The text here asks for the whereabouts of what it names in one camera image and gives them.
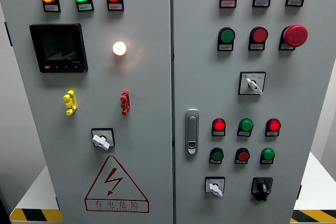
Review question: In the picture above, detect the black-handle turn switch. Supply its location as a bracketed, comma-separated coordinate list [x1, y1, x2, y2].
[250, 177, 274, 202]

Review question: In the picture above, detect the pale grey cabinet door with display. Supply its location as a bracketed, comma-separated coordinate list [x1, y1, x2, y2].
[0, 0, 174, 224]

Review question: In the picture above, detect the silver door lock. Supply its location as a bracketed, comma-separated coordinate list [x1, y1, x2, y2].
[185, 109, 200, 156]

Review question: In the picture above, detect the pale grey cabinet door with lock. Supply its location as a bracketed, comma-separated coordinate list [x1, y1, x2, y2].
[172, 0, 336, 224]

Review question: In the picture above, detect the small lit red lamp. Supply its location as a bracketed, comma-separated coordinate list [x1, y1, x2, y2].
[212, 118, 226, 132]
[265, 118, 281, 133]

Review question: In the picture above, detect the white glowing lamp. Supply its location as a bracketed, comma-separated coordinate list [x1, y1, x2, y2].
[112, 41, 128, 57]

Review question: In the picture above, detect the small green push button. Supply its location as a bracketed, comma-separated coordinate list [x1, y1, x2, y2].
[209, 147, 225, 162]

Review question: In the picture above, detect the small green lamp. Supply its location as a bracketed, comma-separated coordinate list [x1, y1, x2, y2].
[238, 118, 254, 132]
[260, 147, 276, 161]

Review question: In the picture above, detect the large green push button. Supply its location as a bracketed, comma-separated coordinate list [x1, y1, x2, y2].
[218, 27, 236, 44]

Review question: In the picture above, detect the small red push button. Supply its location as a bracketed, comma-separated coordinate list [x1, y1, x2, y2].
[235, 147, 251, 162]

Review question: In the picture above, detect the red warning triangle sticker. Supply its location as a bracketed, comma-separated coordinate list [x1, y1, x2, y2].
[84, 155, 150, 214]

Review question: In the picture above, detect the large red push button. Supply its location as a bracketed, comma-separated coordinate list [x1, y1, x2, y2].
[249, 26, 269, 44]

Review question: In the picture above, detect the black display meter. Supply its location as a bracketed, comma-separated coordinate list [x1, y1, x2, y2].
[29, 23, 89, 73]

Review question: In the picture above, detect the large red stop button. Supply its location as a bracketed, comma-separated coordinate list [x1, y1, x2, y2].
[280, 24, 309, 48]

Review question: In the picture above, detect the white platform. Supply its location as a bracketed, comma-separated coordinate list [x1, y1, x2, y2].
[293, 152, 336, 211]
[9, 165, 57, 216]

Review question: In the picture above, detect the black and yellow striped tape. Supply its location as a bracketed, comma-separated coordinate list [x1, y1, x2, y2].
[290, 209, 336, 223]
[9, 208, 64, 223]

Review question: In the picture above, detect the small red handle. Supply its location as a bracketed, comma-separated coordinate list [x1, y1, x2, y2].
[120, 90, 131, 116]

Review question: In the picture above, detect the white-handle turn switch, plain plate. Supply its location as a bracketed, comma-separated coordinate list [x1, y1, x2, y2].
[91, 127, 116, 151]

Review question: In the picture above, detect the long white-handle turn switch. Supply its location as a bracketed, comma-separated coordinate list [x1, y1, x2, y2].
[238, 71, 266, 96]

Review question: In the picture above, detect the small yellow handle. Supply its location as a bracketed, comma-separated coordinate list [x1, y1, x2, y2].
[62, 90, 78, 116]

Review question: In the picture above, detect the white-handle turn switch, printed plate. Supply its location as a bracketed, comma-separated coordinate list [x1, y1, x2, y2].
[204, 176, 226, 198]

